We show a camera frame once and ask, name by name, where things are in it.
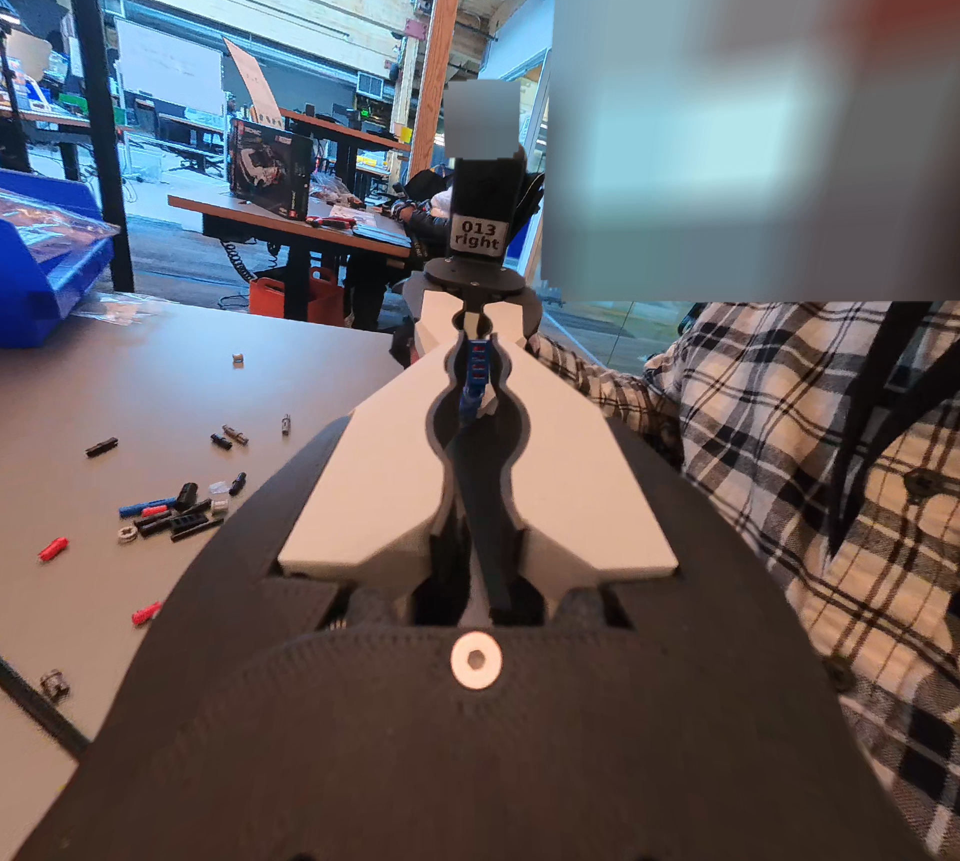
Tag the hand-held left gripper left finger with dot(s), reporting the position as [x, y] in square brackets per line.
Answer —
[367, 501]

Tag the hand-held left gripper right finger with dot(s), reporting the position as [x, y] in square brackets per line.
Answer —
[592, 501]

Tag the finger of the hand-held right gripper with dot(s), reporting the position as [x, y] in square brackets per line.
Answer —
[506, 322]
[435, 321]

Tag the blue holed beam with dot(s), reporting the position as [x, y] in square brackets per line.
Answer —
[474, 381]

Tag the grey desk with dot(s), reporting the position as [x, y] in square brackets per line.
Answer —
[187, 388]

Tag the red crate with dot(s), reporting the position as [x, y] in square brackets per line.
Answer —
[296, 295]

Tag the small tan pin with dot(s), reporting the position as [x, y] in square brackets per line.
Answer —
[235, 434]

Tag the wooden column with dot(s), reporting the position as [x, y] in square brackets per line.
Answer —
[442, 36]

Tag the wooden edged table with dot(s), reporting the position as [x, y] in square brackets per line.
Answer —
[300, 220]

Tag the person's plaid shirt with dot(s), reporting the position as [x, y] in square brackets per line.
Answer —
[787, 501]

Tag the blue red black pin cluster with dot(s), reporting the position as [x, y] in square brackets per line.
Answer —
[154, 507]

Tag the black boxed set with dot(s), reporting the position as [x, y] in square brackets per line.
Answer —
[270, 167]

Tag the red pin white end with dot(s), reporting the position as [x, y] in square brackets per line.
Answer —
[146, 613]

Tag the small red pin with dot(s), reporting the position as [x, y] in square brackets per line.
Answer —
[52, 548]

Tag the white board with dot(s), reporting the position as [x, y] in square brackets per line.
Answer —
[171, 67]

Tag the dark blue long axle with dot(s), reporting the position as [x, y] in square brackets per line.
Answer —
[41, 707]

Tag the plain blue bin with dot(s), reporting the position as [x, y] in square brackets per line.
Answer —
[45, 261]

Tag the clear plastic parts bags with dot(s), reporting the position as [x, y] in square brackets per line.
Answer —
[52, 220]

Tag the black metal post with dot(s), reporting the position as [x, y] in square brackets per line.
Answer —
[97, 96]

